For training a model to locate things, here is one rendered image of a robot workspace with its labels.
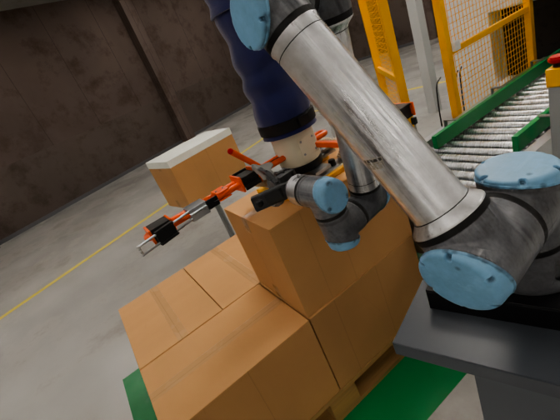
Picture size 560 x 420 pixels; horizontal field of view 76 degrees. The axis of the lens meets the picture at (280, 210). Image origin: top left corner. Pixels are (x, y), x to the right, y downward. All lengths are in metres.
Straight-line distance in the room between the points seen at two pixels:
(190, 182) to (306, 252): 1.64
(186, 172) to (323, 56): 2.18
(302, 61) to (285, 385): 1.14
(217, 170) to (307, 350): 1.80
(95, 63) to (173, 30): 2.63
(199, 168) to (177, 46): 8.97
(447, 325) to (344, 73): 0.62
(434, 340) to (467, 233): 0.35
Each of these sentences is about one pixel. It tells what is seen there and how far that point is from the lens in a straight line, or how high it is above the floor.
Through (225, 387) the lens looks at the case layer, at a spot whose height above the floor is 0.54.
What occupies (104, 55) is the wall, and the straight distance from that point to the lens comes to 10.42.
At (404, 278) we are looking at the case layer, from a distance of 1.71.
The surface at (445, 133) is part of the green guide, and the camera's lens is 2.48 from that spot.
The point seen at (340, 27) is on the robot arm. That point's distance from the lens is 0.85.
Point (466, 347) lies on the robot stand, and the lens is 0.93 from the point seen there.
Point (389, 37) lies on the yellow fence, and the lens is 2.41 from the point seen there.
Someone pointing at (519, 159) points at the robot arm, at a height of 1.09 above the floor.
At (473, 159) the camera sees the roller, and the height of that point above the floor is 0.54.
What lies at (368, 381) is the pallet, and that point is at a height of 0.02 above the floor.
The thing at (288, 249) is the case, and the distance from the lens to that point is 1.25.
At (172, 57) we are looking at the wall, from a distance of 11.41.
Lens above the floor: 1.46
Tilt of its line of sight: 23 degrees down
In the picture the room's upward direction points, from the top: 23 degrees counter-clockwise
